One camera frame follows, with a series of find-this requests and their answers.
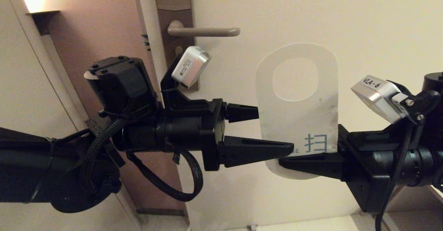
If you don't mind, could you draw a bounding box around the black wall lamp bracket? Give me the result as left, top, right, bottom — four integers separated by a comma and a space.
27, 10, 60, 36

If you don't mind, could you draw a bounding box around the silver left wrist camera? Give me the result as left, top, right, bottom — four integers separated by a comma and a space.
171, 46, 211, 89

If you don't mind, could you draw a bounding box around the thin black looped cable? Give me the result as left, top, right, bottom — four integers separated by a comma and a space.
126, 150, 204, 202

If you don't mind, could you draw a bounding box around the blue and white door hanger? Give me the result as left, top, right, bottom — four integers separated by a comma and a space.
255, 43, 339, 180

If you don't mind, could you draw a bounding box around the brown door frame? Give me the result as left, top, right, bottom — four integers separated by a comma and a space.
360, 186, 443, 231

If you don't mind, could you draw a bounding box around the beige metal door handle lever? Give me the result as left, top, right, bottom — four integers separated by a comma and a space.
168, 20, 241, 37

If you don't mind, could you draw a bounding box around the white room door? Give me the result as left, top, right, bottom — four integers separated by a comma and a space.
131, 0, 443, 231

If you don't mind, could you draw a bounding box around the thick braided black cable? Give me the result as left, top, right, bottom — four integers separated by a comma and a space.
79, 117, 127, 193

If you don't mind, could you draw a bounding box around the thin black camera cable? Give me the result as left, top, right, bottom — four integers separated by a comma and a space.
375, 99, 431, 231

